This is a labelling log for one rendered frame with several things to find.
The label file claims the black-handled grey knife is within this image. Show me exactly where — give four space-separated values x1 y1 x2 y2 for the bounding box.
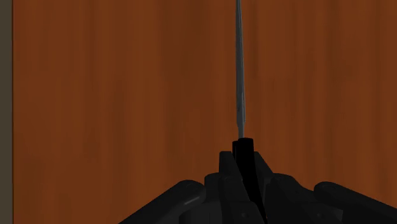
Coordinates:
232 0 268 224

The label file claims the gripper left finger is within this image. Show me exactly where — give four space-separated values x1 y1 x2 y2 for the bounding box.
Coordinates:
118 150 258 224

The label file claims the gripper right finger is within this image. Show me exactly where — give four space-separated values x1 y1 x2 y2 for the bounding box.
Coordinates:
253 151 397 224

